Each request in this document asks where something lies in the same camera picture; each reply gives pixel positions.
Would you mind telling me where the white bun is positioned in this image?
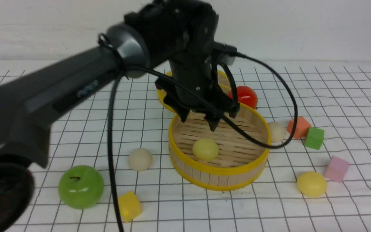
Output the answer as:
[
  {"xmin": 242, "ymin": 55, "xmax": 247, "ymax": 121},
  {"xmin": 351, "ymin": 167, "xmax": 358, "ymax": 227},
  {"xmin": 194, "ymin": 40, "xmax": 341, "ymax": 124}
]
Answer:
[
  {"xmin": 128, "ymin": 148, "xmax": 153, "ymax": 172},
  {"xmin": 268, "ymin": 121, "xmax": 287, "ymax": 143}
]

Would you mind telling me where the yellow foam cube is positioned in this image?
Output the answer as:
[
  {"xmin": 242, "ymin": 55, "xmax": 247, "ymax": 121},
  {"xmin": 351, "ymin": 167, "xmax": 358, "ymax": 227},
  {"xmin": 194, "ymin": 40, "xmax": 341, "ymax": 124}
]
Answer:
[{"xmin": 118, "ymin": 191, "xmax": 143, "ymax": 223}]

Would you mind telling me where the black cable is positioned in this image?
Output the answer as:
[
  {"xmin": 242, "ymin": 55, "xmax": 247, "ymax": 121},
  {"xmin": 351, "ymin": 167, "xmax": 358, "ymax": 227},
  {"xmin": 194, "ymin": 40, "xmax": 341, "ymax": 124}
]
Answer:
[{"xmin": 97, "ymin": 32, "xmax": 299, "ymax": 232}]

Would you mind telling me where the orange foam cube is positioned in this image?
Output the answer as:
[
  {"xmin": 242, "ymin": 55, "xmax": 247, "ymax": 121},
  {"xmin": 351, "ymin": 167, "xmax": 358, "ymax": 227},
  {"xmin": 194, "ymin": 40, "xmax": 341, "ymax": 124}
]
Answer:
[{"xmin": 287, "ymin": 117, "xmax": 311, "ymax": 139}]

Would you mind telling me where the green apple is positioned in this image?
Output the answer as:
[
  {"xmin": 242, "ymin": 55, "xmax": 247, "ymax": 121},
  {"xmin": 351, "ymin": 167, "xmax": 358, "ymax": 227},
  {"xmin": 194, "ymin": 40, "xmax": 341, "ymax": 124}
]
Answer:
[{"xmin": 58, "ymin": 165, "xmax": 104, "ymax": 210}]

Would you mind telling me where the white grid tablecloth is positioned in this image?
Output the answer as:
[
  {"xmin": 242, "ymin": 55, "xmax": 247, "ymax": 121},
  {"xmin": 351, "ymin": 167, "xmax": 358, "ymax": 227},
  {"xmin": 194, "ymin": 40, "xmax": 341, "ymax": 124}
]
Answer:
[{"xmin": 7, "ymin": 61, "xmax": 371, "ymax": 232}]

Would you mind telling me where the pale yellow bun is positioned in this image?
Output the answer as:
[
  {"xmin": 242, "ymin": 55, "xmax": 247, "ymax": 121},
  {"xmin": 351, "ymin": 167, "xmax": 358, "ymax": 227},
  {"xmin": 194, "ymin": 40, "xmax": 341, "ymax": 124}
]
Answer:
[{"xmin": 192, "ymin": 138, "xmax": 219, "ymax": 161}]

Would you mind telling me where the bamboo steamer lid yellow rim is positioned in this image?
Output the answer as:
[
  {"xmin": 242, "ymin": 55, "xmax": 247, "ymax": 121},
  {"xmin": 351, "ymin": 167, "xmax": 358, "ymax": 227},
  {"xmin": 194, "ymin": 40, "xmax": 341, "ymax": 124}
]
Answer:
[{"xmin": 157, "ymin": 70, "xmax": 231, "ymax": 114}]

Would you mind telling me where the bamboo steamer tray yellow rim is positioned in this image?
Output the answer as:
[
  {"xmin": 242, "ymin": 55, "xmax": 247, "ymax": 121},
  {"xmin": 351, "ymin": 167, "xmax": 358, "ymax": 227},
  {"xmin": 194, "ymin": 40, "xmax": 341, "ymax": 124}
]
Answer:
[{"xmin": 168, "ymin": 112, "xmax": 270, "ymax": 191}]

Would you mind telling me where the pink foam cube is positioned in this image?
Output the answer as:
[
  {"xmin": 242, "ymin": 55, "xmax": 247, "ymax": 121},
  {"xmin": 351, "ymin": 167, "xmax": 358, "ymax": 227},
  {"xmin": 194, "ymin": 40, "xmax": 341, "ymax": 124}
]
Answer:
[{"xmin": 324, "ymin": 156, "xmax": 350, "ymax": 183}]

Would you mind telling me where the green foam cube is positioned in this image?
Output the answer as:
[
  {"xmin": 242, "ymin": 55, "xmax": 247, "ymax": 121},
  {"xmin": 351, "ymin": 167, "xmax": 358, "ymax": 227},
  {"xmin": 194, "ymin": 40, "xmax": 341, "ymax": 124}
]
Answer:
[{"xmin": 304, "ymin": 127, "xmax": 325, "ymax": 150}]

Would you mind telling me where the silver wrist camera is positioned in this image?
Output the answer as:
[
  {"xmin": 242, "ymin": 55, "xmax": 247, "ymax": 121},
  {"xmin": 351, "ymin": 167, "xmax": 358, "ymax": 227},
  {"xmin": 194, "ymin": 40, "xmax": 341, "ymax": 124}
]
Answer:
[{"xmin": 215, "ymin": 52, "xmax": 236, "ymax": 66}]

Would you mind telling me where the red tomato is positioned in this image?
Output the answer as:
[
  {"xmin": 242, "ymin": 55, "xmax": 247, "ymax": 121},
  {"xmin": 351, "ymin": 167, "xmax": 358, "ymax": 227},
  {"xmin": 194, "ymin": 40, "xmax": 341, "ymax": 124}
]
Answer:
[{"xmin": 236, "ymin": 85, "xmax": 258, "ymax": 110}]

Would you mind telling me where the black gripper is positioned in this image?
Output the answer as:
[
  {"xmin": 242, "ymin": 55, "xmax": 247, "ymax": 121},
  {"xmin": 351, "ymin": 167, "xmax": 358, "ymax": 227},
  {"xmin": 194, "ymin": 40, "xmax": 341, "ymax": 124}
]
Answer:
[{"xmin": 156, "ymin": 55, "xmax": 240, "ymax": 132}]

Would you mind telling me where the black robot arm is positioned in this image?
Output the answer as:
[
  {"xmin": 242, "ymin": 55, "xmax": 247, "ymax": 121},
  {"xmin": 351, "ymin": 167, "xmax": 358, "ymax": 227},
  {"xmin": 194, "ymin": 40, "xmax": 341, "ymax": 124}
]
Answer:
[{"xmin": 0, "ymin": 0, "xmax": 239, "ymax": 232}]

